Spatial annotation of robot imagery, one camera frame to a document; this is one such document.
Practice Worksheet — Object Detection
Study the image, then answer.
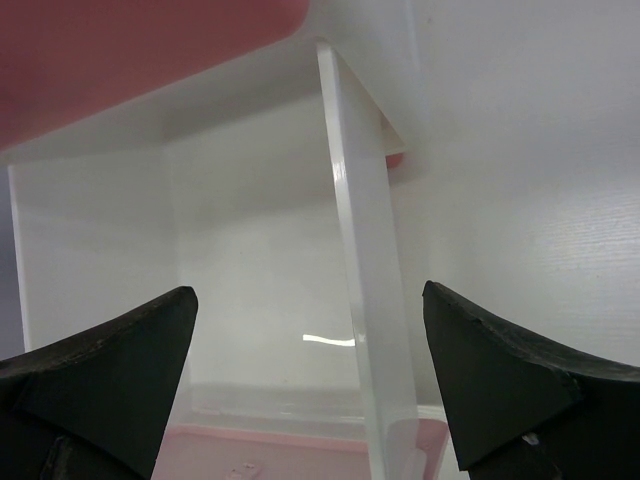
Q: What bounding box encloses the light pink drawer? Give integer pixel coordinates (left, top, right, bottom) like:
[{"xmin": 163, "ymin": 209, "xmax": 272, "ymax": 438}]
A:
[{"xmin": 1, "ymin": 39, "xmax": 447, "ymax": 479}]

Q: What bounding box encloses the pink front white drawer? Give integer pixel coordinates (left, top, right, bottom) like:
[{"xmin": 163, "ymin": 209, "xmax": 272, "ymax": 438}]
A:
[{"xmin": 1, "ymin": 0, "xmax": 310, "ymax": 149}]

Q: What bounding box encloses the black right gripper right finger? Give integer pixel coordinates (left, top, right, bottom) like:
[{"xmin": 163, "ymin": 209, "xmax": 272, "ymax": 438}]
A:
[{"xmin": 423, "ymin": 281, "xmax": 639, "ymax": 479}]

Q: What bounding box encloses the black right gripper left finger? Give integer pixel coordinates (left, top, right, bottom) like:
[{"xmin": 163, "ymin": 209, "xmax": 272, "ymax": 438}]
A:
[{"xmin": 1, "ymin": 286, "xmax": 198, "ymax": 479}]

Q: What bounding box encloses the white shoe cabinet shell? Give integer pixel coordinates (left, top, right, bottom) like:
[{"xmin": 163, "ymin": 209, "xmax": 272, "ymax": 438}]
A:
[{"xmin": 302, "ymin": 1, "xmax": 428, "ymax": 167}]

